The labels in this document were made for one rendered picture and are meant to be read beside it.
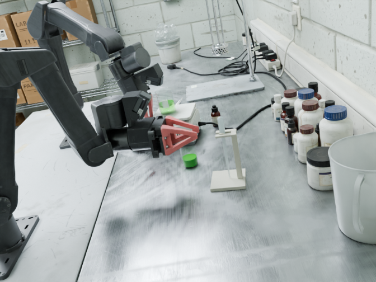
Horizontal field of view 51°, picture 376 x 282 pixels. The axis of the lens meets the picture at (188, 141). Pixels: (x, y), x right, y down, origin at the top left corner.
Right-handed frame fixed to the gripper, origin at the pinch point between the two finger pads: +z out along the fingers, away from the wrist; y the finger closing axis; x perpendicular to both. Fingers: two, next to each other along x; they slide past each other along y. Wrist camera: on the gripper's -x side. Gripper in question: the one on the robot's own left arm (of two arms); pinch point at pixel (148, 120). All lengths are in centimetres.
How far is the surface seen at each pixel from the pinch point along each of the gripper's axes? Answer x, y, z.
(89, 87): 134, 184, -7
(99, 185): 8.6, -24.0, 6.0
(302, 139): -42.2, -16.4, 14.2
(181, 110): -10.1, 2.4, 1.3
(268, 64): -29, 64, 10
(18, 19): 150, 167, -77
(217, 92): -10.9, 39.4, 8.2
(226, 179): -23.9, -24.1, 14.9
